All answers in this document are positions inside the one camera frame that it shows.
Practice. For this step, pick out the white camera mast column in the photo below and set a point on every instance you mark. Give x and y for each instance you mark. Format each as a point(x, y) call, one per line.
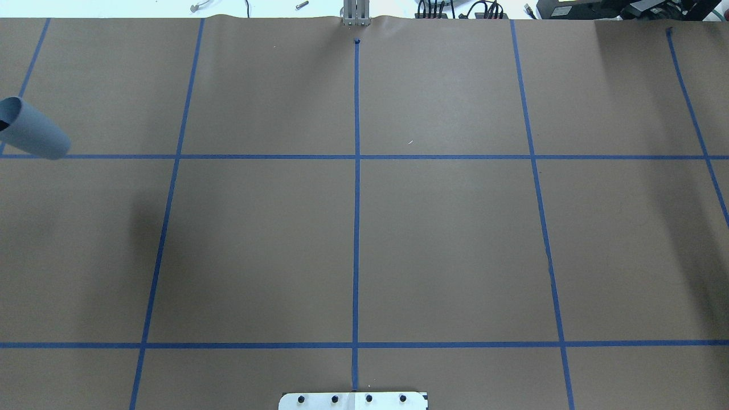
point(354, 400)

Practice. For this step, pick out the aluminium frame post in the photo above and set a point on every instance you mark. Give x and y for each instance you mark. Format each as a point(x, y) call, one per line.
point(356, 13)

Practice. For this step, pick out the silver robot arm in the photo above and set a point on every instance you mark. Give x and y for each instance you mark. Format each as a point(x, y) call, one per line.
point(27, 129)

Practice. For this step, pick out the black power strip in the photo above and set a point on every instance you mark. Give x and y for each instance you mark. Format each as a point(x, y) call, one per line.
point(460, 10)

